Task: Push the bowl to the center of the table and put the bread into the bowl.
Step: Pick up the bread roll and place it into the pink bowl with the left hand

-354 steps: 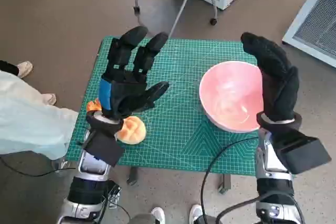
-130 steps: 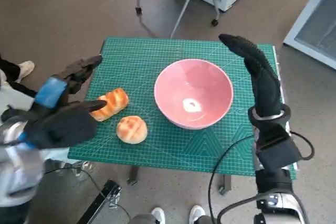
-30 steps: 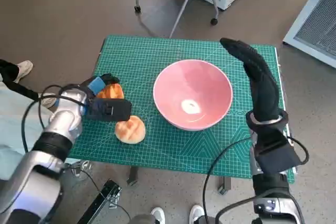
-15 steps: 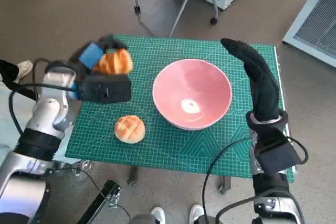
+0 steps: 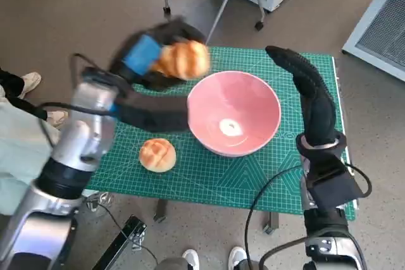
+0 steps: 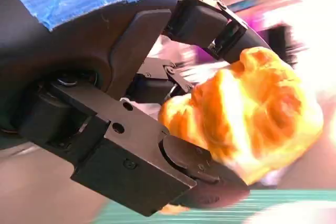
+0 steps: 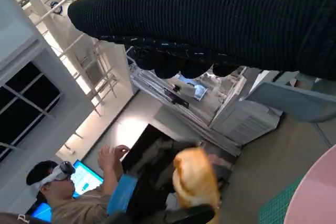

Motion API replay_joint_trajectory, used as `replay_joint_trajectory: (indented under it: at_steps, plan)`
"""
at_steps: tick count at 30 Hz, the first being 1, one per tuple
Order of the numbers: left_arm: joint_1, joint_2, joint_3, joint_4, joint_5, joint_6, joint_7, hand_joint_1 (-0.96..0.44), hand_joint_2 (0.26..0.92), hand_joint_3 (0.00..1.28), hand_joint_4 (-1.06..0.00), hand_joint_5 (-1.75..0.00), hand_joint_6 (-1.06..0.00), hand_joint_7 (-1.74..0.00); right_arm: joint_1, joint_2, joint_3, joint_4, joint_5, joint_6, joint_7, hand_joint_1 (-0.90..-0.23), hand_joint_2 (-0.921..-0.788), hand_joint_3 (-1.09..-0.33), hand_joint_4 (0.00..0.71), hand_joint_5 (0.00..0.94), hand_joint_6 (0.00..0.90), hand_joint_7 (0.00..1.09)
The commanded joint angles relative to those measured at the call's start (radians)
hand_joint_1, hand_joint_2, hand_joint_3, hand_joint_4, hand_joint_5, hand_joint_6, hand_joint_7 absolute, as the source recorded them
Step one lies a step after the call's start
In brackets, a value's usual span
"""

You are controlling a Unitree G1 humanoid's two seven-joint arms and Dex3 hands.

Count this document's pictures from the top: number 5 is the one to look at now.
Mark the black bar with metal bracket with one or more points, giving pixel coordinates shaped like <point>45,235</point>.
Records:
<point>120,241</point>

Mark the shiny metal clamp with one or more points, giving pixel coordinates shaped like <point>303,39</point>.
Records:
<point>101,202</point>

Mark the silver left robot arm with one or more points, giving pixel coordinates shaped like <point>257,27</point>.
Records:
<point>82,137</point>

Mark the long striped toy bread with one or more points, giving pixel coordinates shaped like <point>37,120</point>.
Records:
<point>183,59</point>

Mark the green cutting mat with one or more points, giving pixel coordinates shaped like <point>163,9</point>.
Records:
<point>205,184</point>

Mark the white shoe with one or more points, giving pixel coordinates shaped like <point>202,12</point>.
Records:
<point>190,259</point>
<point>236,259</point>

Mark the person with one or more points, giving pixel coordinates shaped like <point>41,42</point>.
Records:
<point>19,156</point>

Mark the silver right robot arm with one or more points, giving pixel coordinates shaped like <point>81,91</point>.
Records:
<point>326,222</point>

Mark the large white mesh cabinet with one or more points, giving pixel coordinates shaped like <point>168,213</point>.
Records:
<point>379,29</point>

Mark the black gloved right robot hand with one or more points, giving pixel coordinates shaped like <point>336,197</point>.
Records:
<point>318,108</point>

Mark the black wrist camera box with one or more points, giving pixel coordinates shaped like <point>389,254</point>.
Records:
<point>335,187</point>
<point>152,115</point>

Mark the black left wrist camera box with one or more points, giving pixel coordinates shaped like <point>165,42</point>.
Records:
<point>152,115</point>

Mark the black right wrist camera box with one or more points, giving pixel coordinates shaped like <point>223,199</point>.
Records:
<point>335,187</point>

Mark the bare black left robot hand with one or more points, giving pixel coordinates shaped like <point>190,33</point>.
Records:
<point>140,53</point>

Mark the black table leg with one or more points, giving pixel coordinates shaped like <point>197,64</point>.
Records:
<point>160,211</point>
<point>271,224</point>

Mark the round toy bread bun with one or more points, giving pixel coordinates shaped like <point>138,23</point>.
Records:
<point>158,156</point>

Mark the grey rounded leg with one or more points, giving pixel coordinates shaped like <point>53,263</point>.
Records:
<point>172,265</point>

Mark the pink bowl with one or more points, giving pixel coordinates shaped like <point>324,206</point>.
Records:
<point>240,99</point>

